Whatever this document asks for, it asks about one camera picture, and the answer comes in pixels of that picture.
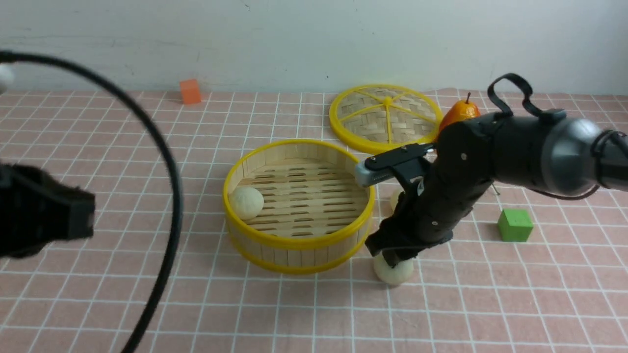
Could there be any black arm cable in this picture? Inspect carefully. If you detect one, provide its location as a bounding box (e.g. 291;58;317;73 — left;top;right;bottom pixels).
487;73;567;123
0;51;184;353

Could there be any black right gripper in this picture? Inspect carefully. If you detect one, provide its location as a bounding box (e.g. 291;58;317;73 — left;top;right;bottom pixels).
365;120;496;268

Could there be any orange foam cube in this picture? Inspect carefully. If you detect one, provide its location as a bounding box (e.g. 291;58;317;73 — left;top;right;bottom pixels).
179;79;202;105

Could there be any orange yellow toy pear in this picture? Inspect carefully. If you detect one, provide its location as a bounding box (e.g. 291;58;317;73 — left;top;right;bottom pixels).
438;92;480;134

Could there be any green foam cube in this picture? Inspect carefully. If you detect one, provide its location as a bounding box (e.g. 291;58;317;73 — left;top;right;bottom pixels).
497;208;534;243

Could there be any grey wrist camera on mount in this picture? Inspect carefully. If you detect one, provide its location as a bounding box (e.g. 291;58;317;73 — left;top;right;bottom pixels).
354;143;435;189

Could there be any white steamed bun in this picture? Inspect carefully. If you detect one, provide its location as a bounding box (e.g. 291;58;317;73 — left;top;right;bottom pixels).
373;254;415;286
228;187;264;221

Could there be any pink grid tablecloth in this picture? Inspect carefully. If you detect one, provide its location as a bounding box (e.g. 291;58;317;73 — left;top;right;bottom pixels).
0;91;628;353

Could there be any woven bamboo steamer lid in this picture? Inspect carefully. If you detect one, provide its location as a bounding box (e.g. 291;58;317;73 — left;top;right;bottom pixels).
328;84;443;155

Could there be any bamboo steamer tray yellow rim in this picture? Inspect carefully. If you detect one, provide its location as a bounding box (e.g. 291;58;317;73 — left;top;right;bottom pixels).
222;139;375;275

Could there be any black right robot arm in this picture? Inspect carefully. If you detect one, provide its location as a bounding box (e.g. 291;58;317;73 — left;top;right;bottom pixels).
355;113;628;267

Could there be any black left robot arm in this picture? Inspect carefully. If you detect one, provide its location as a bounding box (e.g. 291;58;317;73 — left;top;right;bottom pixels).
0;163;96;259

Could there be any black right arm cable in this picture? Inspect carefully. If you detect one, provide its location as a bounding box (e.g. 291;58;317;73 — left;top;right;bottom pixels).
487;73;567;123

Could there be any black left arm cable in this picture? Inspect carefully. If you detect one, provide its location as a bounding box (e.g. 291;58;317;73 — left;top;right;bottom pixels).
0;51;184;353

